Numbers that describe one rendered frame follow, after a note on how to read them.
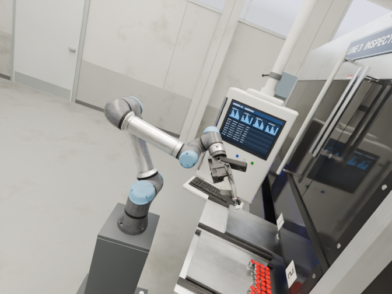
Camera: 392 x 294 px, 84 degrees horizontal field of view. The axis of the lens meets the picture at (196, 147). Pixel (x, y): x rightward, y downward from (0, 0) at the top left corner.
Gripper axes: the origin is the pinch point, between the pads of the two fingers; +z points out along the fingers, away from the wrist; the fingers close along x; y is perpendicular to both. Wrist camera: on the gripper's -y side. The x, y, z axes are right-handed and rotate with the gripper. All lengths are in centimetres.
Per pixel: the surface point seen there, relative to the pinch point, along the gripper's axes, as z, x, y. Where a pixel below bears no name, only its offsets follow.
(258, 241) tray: 11.1, -44.9, -11.9
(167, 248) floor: -14, -134, 54
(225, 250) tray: 13.9, -30.7, 7.3
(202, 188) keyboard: -35, -64, 11
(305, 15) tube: -97, 14, -72
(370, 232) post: 25.0, 20.6, -27.5
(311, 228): 16.5, -8.0, -25.9
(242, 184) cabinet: -34, -71, -20
